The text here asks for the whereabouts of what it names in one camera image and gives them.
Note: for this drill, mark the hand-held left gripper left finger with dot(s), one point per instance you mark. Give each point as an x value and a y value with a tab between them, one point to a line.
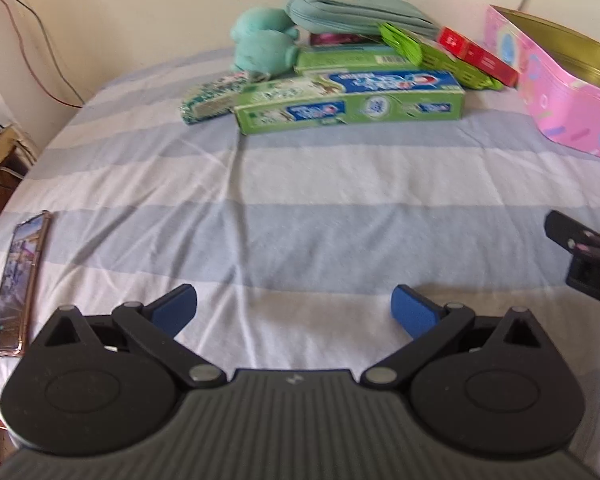
175	307

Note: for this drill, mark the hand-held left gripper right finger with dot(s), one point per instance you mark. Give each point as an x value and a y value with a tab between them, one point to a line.
412	312

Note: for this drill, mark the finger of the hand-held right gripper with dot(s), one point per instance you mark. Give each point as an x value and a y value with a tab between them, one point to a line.
567	232

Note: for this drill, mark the pink tin box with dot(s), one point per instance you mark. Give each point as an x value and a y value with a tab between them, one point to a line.
565	95

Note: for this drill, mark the red box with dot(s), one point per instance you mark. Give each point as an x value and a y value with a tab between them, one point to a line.
480	55

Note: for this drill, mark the small green patterned box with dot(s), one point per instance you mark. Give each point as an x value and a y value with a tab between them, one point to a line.
212	97

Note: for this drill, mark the large green toothpaste box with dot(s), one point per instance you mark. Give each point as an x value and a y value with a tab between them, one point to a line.
350	105

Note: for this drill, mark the shiny pink packet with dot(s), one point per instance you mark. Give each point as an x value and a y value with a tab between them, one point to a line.
335	39

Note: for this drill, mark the teal zipper pouch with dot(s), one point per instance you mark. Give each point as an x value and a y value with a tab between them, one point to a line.
350	7

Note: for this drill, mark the smartphone in clear case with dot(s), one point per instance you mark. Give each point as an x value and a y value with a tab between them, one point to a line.
17	285

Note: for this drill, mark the slim green toothpaste box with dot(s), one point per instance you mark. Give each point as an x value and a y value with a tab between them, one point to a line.
350	57

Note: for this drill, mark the teal plush toy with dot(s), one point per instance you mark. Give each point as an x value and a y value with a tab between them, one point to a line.
260	40

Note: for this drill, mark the metal frame chair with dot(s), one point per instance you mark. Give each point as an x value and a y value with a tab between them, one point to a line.
2	160

